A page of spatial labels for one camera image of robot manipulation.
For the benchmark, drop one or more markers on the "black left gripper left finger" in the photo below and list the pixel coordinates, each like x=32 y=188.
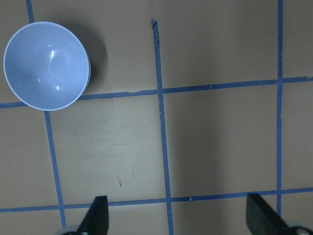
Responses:
x=95 y=221

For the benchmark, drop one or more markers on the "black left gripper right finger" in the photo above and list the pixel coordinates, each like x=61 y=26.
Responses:
x=261 y=219

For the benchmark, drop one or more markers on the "blue bowl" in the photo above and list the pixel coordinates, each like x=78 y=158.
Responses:
x=46 y=66

